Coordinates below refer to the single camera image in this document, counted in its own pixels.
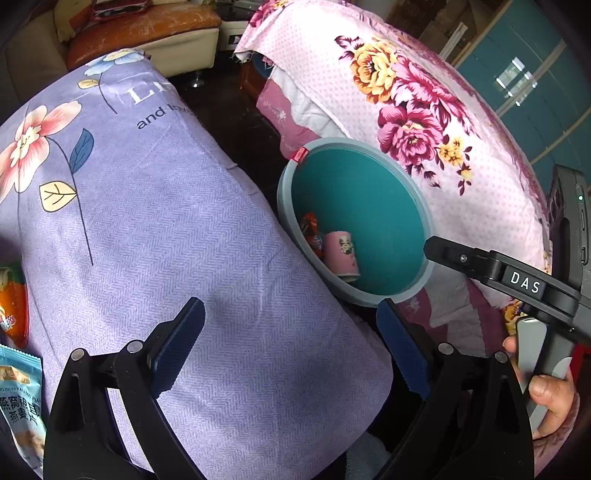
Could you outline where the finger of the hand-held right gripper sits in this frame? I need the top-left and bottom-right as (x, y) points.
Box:
(423, 235), (583, 332)

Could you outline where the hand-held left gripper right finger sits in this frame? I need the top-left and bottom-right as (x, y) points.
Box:
(369, 299), (536, 480)

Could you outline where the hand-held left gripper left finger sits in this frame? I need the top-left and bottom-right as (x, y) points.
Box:
(44, 298), (206, 480)

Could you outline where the teal round bin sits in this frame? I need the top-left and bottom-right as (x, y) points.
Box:
(277, 137), (435, 308)

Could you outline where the orange snack packet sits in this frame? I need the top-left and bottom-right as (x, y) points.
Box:
(0, 263), (30, 349)

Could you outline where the person's right hand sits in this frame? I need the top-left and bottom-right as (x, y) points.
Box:
(503, 335), (579, 439)

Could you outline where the pink paper cup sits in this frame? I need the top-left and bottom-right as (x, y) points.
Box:
(323, 231), (361, 283)

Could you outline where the teal cabinet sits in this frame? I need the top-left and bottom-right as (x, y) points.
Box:
(434, 0), (591, 217)

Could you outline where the purple floral blanket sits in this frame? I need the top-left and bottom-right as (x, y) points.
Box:
(0, 48), (393, 476)

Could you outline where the white cloth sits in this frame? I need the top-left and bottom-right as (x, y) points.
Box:
(351, 431), (394, 480)

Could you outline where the red snack wrapper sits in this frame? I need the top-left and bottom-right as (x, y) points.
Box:
(299, 212), (327, 259)

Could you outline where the light blue snack packet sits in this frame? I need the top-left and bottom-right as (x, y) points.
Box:
(0, 344), (47, 478)

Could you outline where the pink floral blanket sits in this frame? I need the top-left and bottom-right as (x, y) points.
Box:
(233, 0), (554, 358)

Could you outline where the orange cushioned ottoman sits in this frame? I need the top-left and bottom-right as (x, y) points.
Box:
(55, 0), (223, 79)

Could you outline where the Hennessy bottle box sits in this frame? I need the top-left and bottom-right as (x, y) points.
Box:
(90, 0), (149, 22)

